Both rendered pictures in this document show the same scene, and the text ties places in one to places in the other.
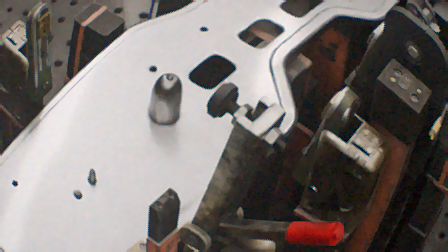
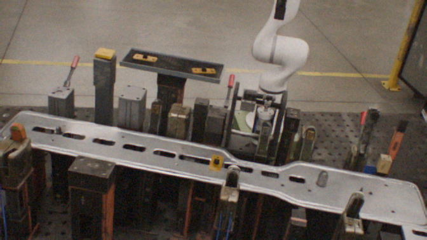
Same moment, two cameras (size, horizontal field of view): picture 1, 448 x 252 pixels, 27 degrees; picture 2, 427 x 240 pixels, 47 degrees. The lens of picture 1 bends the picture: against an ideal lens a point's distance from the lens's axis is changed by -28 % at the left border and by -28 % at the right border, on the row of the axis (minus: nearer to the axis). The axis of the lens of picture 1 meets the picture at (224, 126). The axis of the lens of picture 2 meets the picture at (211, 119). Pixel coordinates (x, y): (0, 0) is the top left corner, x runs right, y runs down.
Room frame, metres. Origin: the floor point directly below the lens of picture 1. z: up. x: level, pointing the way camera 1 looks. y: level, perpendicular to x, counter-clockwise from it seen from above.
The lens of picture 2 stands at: (1.69, 1.05, 1.93)
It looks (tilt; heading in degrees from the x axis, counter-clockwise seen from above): 31 degrees down; 246
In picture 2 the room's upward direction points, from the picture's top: 8 degrees clockwise
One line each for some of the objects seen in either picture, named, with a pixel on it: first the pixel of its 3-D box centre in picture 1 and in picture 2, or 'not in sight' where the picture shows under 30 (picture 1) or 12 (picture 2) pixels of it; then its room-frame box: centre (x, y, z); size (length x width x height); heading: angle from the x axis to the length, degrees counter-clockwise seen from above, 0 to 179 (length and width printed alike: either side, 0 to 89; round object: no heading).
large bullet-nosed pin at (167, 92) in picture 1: (166, 99); (322, 179); (0.83, 0.06, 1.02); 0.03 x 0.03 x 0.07
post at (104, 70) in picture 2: not in sight; (104, 107); (1.40, -0.63, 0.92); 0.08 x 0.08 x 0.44; 61
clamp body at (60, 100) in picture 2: not in sight; (62, 133); (1.57, -0.53, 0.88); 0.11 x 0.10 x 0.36; 61
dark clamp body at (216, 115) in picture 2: not in sight; (211, 155); (1.06, -0.29, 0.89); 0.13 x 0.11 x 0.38; 61
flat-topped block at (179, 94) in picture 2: not in sight; (168, 119); (1.17, -0.51, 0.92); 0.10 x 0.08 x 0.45; 151
